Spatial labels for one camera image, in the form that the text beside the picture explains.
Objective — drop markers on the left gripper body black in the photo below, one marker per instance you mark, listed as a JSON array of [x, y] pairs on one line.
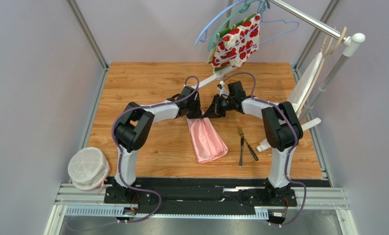
[[194, 111]]

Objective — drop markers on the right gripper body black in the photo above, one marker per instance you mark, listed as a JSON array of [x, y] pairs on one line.
[[216, 106]]

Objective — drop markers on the pink cloth napkin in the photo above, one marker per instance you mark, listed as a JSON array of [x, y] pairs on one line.
[[206, 142]]

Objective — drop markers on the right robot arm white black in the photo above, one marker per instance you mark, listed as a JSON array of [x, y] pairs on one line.
[[281, 125]]

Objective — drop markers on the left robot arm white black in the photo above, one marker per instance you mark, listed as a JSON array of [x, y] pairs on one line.
[[131, 128]]

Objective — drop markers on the red floral cloth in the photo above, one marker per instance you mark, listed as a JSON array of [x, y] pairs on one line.
[[234, 45]]

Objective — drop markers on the white hanging cloth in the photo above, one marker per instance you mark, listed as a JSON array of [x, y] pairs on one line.
[[300, 92]]

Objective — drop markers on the teal green hanger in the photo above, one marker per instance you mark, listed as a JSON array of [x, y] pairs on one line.
[[235, 8]]

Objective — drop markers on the light blue hanger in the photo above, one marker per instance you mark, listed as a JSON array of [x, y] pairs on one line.
[[222, 20]]

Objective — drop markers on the white mesh basket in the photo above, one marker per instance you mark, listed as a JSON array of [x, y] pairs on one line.
[[88, 169]]

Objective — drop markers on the white clothes rack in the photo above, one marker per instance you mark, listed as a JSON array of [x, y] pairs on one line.
[[351, 44]]

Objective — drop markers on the black handled knife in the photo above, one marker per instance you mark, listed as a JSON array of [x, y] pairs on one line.
[[254, 155]]

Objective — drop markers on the thin blue wire hanger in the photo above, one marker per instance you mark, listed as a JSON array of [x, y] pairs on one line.
[[264, 37]]

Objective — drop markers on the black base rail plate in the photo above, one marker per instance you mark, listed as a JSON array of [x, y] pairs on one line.
[[199, 196]]

